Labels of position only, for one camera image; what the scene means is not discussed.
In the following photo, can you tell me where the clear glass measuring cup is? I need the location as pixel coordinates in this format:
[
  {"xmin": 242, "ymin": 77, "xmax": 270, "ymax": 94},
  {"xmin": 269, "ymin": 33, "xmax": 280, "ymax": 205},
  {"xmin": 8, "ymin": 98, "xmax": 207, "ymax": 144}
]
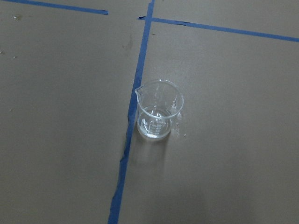
[{"xmin": 135, "ymin": 79, "xmax": 185, "ymax": 140}]

